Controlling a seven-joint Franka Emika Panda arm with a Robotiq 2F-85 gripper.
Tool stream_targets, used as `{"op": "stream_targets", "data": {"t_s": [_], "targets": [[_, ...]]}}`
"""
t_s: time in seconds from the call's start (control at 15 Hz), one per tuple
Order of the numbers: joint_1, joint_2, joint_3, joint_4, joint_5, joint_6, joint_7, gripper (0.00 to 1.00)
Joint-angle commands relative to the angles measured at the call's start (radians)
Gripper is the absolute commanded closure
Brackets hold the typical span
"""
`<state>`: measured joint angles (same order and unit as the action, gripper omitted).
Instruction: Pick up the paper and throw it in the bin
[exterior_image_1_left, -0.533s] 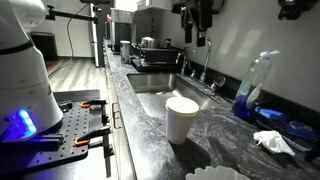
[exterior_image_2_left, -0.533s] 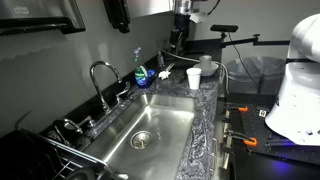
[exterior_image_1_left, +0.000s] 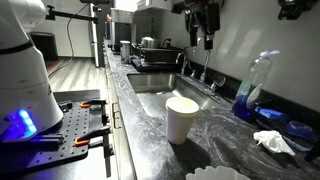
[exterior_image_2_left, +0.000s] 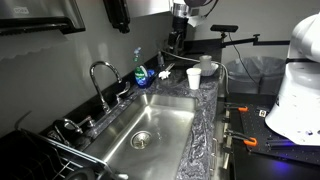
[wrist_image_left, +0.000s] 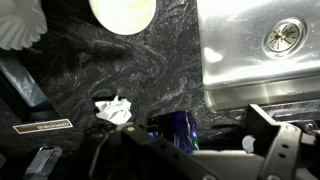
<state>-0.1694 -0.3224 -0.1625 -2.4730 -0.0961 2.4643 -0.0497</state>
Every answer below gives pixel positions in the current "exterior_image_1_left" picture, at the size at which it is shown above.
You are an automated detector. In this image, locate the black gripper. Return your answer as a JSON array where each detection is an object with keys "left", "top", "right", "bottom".
[{"left": 189, "top": 0, "right": 222, "bottom": 51}]

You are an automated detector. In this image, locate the white paper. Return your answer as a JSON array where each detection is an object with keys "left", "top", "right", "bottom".
[{"left": 253, "top": 129, "right": 296, "bottom": 157}]

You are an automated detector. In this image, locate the tall chrome faucet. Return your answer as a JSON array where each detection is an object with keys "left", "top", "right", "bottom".
[{"left": 199, "top": 36, "right": 227, "bottom": 93}]

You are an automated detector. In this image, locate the small curved chrome faucet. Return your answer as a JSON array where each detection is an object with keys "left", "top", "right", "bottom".
[{"left": 175, "top": 51, "right": 190, "bottom": 76}]

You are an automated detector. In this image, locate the black dish rack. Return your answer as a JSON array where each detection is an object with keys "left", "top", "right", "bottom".
[{"left": 130, "top": 42, "right": 185, "bottom": 73}]

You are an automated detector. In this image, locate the stainless steel kettle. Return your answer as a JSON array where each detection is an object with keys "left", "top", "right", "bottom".
[{"left": 140, "top": 36, "right": 157, "bottom": 50}]

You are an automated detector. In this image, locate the stainless steel sink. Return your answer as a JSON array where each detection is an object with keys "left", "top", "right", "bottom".
[{"left": 126, "top": 72, "right": 222, "bottom": 118}]

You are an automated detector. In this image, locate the clear blue dish soap bottle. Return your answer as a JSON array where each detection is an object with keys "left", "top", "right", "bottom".
[{"left": 231, "top": 49, "right": 281, "bottom": 121}]

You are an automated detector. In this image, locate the metal canister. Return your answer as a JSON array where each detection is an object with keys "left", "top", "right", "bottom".
[{"left": 119, "top": 40, "right": 132, "bottom": 64}]

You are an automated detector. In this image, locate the steel coffee machine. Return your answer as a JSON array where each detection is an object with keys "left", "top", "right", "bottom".
[{"left": 109, "top": 8, "right": 134, "bottom": 53}]

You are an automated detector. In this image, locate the white paper cup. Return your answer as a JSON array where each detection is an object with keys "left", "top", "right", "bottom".
[{"left": 165, "top": 96, "right": 200, "bottom": 146}]

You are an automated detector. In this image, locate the metal stand pole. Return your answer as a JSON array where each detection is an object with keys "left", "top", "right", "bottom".
[{"left": 89, "top": 0, "right": 112, "bottom": 69}]

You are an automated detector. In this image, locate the blue sponge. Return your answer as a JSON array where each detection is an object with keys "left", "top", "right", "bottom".
[{"left": 254, "top": 106, "right": 291, "bottom": 123}]

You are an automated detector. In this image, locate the black orange clamp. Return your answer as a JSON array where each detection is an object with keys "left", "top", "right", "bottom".
[
  {"left": 73, "top": 124, "right": 115, "bottom": 179},
  {"left": 79, "top": 98, "right": 110, "bottom": 127}
]

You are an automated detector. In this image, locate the white coffee filter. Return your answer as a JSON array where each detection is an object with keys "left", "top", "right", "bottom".
[{"left": 185, "top": 165, "right": 252, "bottom": 180}]

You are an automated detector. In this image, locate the black floor trash can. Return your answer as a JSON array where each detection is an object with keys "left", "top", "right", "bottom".
[{"left": 29, "top": 31, "right": 60, "bottom": 62}]

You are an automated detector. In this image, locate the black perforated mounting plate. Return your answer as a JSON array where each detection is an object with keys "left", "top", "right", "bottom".
[{"left": 0, "top": 89, "right": 112, "bottom": 175}]

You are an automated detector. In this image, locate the black wall mounted device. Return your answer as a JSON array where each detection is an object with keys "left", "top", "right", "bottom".
[{"left": 277, "top": 0, "right": 320, "bottom": 21}]

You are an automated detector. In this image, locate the metal cabinet handle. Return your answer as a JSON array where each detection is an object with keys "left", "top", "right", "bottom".
[{"left": 111, "top": 101, "right": 123, "bottom": 130}]

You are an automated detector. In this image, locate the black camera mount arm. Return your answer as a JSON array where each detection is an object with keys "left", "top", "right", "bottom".
[{"left": 44, "top": 4, "right": 100, "bottom": 25}]

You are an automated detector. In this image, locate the black cable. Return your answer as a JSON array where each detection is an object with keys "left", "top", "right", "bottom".
[{"left": 47, "top": 3, "right": 90, "bottom": 80}]

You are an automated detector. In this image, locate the black wire sink caddy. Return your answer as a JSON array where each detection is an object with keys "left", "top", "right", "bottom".
[{"left": 255, "top": 99, "right": 320, "bottom": 158}]

